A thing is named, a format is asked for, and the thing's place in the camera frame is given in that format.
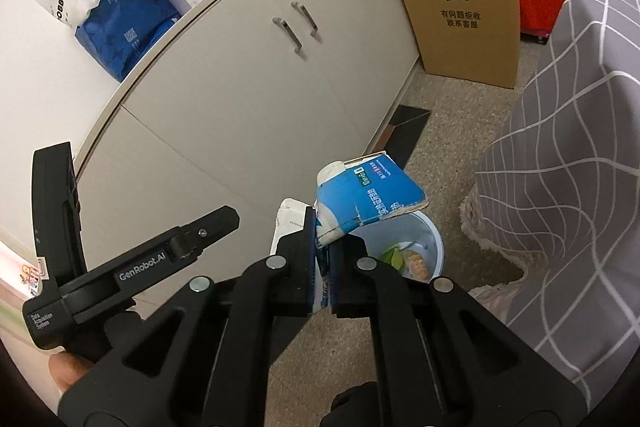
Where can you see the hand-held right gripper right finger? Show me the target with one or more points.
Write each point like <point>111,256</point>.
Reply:
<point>345,287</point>

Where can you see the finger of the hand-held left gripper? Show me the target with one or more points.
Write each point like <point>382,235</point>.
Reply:
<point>210,224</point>

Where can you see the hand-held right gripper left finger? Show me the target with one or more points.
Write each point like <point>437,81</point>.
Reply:
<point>309,257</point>

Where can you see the blue and white carton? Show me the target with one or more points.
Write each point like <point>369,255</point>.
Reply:
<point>370,197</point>

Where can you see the white plastic waste bin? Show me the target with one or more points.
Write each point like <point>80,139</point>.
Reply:
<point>430,237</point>

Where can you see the person's left hand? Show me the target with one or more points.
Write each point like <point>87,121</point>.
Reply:
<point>70,369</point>

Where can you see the green leaf scrap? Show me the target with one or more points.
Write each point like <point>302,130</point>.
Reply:
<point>394,257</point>

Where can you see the colourful printed sheet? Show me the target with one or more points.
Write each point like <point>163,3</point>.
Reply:
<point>20,302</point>

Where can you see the cream curved cabinet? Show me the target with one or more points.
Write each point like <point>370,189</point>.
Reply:
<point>225,107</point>

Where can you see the person's dark clothing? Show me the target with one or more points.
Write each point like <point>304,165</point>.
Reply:
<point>357,407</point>

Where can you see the pink fringed blanket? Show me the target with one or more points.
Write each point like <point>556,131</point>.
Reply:
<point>492,237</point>

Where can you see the black floor mat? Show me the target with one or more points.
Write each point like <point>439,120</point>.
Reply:
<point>402,132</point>

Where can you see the blue plastic bag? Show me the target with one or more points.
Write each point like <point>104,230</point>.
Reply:
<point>125,22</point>

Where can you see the grey checked cloth cover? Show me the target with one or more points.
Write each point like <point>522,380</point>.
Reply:
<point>575,157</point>

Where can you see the red storage box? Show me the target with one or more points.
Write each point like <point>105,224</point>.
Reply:
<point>540,9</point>

